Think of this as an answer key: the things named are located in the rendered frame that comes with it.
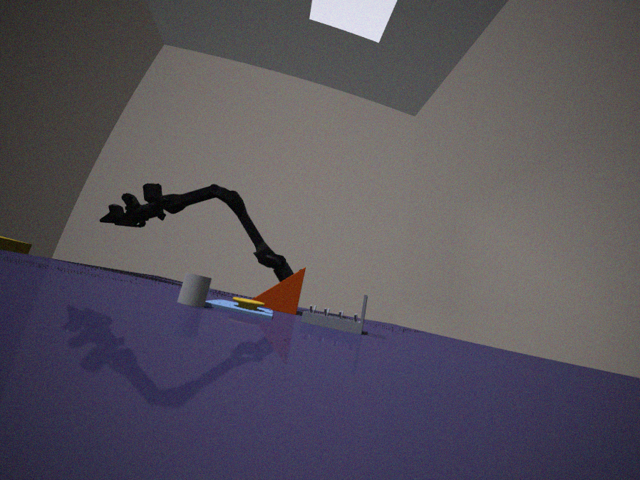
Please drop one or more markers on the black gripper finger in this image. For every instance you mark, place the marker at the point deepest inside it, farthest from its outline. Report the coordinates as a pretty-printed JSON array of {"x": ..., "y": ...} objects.
[
  {"x": 107, "y": 219},
  {"x": 127, "y": 223}
]

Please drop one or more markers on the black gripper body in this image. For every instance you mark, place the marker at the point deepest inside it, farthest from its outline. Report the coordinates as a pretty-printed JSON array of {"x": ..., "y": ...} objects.
[{"x": 134, "y": 215}]

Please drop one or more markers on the grey dish rack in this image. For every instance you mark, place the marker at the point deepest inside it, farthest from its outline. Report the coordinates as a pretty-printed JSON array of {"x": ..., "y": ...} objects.
[{"x": 339, "y": 323}]

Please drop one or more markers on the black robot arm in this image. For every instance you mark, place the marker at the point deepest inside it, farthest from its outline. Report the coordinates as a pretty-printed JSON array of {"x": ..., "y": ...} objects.
[{"x": 174, "y": 203}]

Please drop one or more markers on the yellow plate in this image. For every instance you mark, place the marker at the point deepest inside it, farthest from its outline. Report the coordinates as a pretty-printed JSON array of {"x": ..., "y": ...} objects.
[{"x": 246, "y": 303}]

